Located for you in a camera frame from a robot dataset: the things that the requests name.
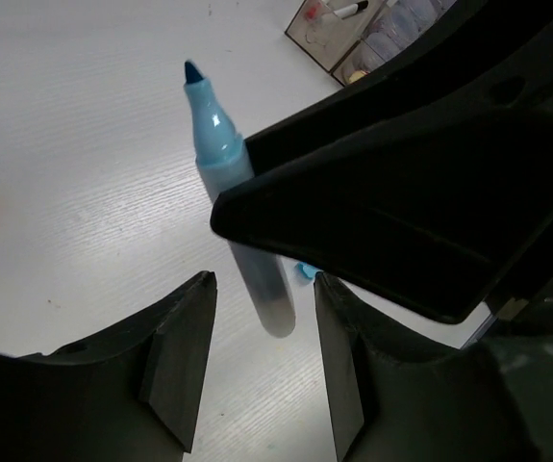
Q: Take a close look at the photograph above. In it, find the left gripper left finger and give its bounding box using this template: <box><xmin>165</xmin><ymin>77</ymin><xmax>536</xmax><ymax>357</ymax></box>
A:
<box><xmin>0</xmin><ymin>271</ymin><xmax>217</xmax><ymax>461</ymax></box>

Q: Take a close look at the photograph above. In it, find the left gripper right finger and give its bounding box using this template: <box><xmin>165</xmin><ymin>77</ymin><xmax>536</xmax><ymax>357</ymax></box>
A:
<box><xmin>314</xmin><ymin>272</ymin><xmax>541</xmax><ymax>461</ymax></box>

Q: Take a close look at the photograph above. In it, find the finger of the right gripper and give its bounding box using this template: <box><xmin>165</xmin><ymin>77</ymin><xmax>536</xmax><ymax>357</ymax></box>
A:
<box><xmin>246</xmin><ymin>1</ymin><xmax>553</xmax><ymax>173</ymax></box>
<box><xmin>209</xmin><ymin>71</ymin><xmax>553</xmax><ymax>326</ymax></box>

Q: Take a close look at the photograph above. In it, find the blue highlighter cap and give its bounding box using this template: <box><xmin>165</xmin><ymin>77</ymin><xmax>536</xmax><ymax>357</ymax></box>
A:
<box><xmin>295</xmin><ymin>262</ymin><xmax>321</xmax><ymax>285</ymax></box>

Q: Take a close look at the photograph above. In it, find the black whiteboard marker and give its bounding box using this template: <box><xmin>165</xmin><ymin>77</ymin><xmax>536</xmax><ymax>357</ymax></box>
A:
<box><xmin>320</xmin><ymin>1</ymin><xmax>369</xmax><ymax>22</ymax></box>

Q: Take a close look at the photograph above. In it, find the blue highlighter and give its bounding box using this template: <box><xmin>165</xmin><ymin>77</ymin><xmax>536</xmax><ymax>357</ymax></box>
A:
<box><xmin>184</xmin><ymin>60</ymin><xmax>296</xmax><ymax>339</ymax></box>

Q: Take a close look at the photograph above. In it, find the red whiteboard marker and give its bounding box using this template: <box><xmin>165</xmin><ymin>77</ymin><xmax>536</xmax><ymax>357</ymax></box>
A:
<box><xmin>304</xmin><ymin>1</ymin><xmax>325</xmax><ymax>21</ymax></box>

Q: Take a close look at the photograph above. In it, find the clear four-compartment organizer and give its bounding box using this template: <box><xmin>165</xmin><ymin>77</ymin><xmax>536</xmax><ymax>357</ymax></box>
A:
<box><xmin>285</xmin><ymin>0</ymin><xmax>454</xmax><ymax>86</ymax></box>

